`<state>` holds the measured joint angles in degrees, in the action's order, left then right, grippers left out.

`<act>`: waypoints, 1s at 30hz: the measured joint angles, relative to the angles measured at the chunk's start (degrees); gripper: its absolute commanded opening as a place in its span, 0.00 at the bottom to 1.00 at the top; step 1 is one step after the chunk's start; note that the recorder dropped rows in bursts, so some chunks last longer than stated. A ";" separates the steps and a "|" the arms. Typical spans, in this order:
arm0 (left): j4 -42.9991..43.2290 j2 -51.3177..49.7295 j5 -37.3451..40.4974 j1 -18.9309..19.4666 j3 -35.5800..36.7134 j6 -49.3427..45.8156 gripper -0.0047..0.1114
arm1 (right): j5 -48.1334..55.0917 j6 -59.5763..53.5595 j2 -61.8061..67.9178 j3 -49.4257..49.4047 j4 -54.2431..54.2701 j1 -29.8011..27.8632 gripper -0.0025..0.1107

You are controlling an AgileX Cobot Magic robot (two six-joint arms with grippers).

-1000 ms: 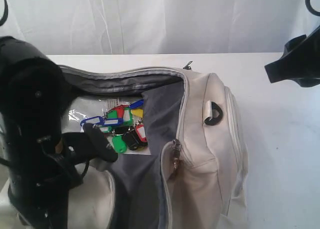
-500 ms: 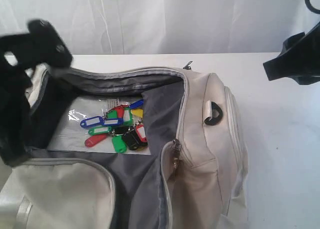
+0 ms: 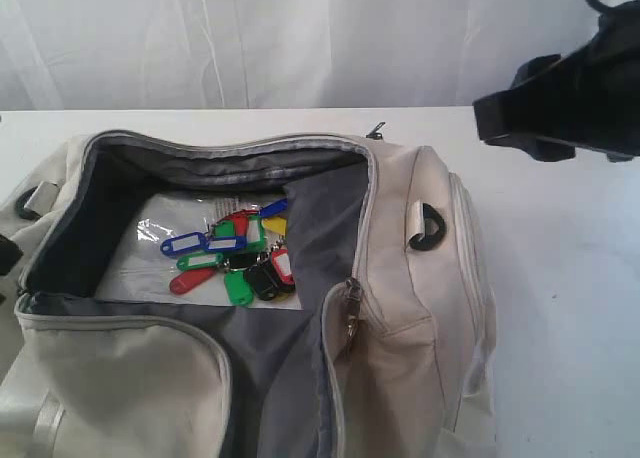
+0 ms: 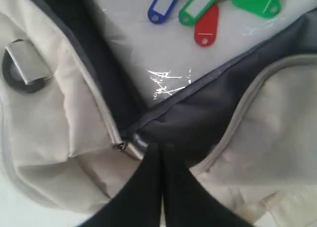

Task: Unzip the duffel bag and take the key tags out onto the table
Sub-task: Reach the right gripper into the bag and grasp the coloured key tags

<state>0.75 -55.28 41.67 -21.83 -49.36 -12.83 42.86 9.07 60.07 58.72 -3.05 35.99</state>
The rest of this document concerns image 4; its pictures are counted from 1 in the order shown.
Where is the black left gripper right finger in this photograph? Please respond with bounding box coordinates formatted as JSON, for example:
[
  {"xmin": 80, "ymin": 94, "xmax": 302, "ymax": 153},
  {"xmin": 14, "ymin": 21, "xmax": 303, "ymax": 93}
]
[{"xmin": 160, "ymin": 145, "xmax": 245, "ymax": 227}]

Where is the cream fabric duffel bag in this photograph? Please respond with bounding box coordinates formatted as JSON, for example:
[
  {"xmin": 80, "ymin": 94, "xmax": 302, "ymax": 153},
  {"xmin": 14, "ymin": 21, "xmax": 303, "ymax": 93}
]
[{"xmin": 0, "ymin": 0, "xmax": 317, "ymax": 227}]

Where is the colourful key tag bunch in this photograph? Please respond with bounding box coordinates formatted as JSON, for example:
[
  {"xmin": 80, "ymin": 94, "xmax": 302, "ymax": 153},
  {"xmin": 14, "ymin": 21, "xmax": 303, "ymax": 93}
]
[{"xmin": 147, "ymin": 0, "xmax": 281, "ymax": 47}]

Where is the clear plastic wrapped package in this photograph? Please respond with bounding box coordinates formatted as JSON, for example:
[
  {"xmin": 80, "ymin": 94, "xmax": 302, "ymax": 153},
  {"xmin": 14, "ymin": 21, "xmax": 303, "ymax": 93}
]
[{"xmin": 94, "ymin": 0, "xmax": 317, "ymax": 106}]

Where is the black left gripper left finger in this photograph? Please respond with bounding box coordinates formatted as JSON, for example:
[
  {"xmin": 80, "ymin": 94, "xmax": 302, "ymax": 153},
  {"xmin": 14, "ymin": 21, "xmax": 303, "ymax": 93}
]
[{"xmin": 81, "ymin": 145, "xmax": 162, "ymax": 227}]

